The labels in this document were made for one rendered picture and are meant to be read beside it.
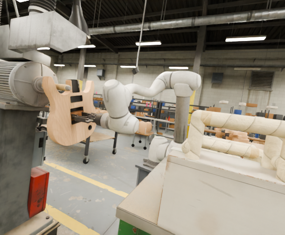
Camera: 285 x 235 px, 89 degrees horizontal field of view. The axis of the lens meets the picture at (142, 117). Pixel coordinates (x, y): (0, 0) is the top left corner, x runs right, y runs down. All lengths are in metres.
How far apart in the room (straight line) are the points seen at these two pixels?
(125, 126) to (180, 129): 0.55
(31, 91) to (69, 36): 0.39
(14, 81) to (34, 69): 0.12
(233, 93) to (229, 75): 1.30
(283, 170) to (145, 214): 0.31
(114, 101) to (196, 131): 0.42
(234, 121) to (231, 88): 11.54
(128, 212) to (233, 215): 0.24
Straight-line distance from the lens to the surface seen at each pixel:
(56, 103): 0.90
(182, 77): 1.07
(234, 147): 0.51
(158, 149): 1.28
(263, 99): 12.15
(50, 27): 0.76
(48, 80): 0.87
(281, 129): 0.36
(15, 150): 1.22
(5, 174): 1.25
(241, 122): 0.34
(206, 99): 11.63
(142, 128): 4.51
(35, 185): 1.37
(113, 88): 0.64
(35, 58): 1.09
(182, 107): 1.11
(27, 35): 0.88
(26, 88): 1.00
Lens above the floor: 1.19
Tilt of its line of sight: 3 degrees down
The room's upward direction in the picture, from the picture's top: 8 degrees clockwise
